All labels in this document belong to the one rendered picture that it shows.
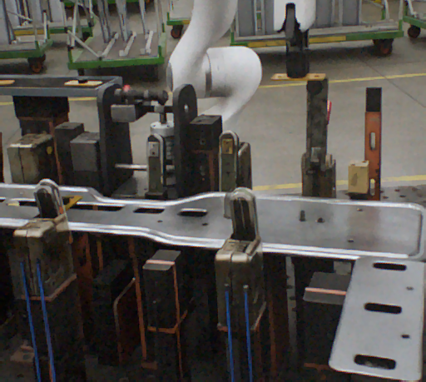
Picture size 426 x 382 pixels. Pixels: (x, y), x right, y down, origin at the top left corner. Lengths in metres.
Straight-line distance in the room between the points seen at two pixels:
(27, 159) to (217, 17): 0.52
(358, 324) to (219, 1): 0.88
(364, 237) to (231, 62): 0.69
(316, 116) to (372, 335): 0.53
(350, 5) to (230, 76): 6.82
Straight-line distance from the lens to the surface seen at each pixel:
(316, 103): 1.31
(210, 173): 1.44
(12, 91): 1.69
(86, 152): 1.51
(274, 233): 1.17
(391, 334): 0.91
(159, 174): 1.41
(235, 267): 1.00
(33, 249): 1.17
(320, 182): 1.33
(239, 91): 1.71
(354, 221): 1.21
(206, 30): 1.62
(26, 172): 1.55
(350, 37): 8.03
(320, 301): 1.01
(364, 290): 1.01
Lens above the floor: 1.48
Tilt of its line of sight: 19 degrees down
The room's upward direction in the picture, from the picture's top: 4 degrees counter-clockwise
